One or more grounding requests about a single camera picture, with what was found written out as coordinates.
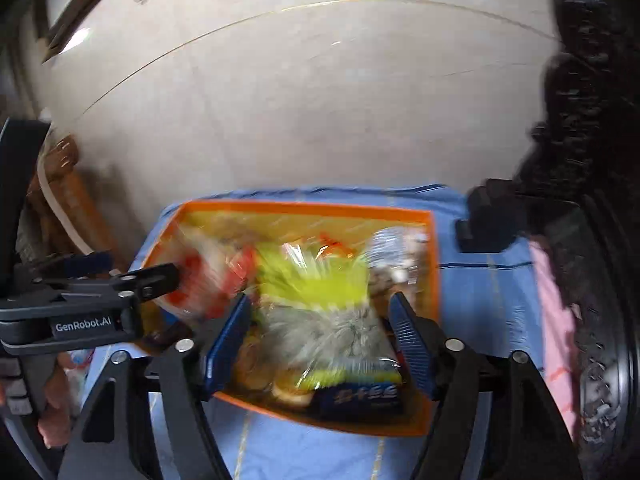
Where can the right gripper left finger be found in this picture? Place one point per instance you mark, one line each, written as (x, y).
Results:
(113, 436)

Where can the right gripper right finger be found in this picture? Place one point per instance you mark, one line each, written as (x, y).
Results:
(526, 436)

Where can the blue cookie pack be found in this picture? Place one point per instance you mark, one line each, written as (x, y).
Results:
(352, 402)

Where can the red rim rice cracker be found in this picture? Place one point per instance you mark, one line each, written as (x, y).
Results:
(211, 272)

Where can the black white label snack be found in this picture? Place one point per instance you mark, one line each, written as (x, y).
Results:
(395, 258)

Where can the sunflower seed bag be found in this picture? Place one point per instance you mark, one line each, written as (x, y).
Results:
(317, 318)

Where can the orange white small pack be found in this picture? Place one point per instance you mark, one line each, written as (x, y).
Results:
(319, 246)

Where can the person's left hand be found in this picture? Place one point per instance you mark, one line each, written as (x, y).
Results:
(54, 425)

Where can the pink cloth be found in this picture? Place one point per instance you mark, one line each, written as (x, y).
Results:
(558, 336)

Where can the wooden chair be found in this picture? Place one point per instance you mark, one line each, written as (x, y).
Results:
(70, 222)

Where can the blue quilted tablecloth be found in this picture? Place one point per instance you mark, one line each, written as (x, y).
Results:
(489, 301)

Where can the orange storage box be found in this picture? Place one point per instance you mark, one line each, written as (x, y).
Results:
(262, 221)

